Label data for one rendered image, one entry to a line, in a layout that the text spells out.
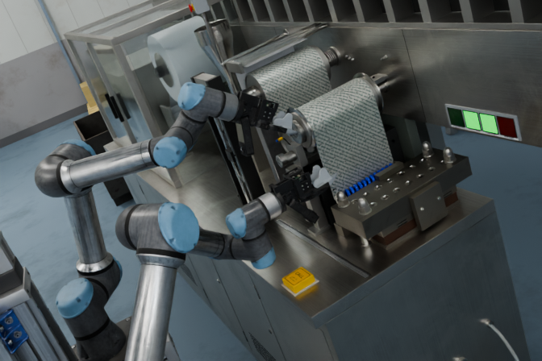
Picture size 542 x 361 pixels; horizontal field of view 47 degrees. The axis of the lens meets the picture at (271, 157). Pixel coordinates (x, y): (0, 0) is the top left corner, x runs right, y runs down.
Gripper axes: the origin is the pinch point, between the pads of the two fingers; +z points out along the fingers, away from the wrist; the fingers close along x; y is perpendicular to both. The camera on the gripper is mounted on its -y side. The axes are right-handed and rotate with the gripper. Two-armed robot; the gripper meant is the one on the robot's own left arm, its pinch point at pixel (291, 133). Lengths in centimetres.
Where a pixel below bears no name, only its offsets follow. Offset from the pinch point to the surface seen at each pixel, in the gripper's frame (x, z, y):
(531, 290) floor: 19, 151, -38
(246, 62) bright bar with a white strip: 25.5, -8.6, 17.3
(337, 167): -4.5, 16.1, -5.9
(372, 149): -4.5, 26.6, 2.1
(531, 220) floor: 55, 184, -10
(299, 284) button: -17.7, 6.1, -39.1
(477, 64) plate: -40, 23, 30
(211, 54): 71, -3, 19
